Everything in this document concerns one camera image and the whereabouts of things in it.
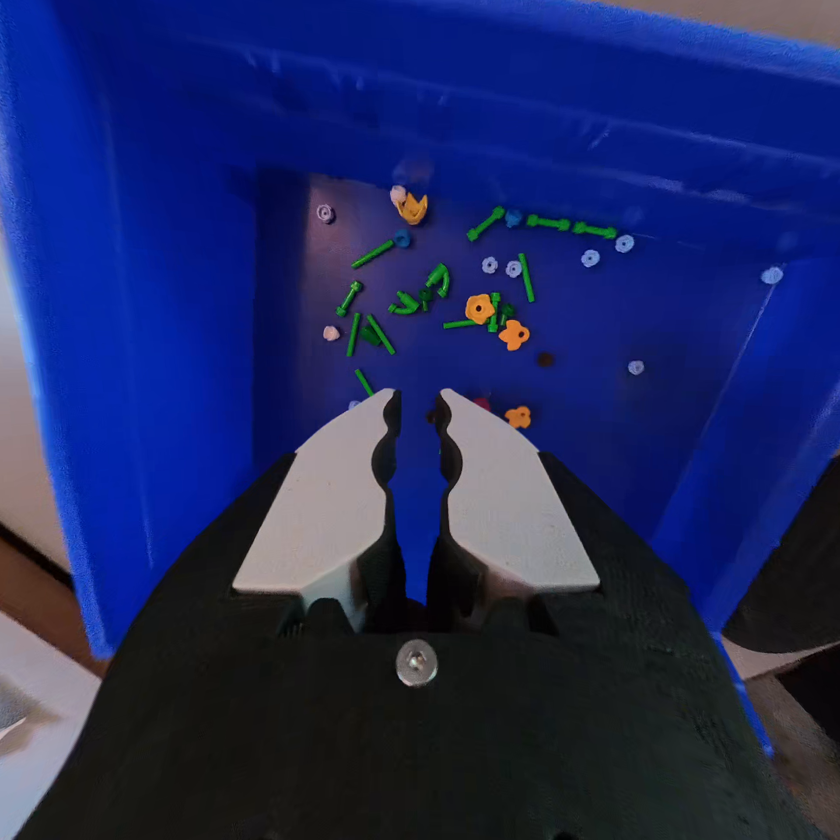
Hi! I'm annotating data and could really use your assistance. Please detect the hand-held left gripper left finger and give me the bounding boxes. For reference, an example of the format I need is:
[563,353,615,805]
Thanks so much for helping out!
[233,389,400,618]

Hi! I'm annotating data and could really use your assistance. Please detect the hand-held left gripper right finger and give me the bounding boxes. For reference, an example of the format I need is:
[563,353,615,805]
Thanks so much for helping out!
[434,389,602,618]

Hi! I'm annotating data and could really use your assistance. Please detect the blue storage bin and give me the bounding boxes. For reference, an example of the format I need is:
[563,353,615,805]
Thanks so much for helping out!
[0,0,840,756]

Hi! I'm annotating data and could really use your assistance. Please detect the pile of toy brick pieces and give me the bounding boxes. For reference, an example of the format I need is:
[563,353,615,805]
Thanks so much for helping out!
[315,184,786,431]

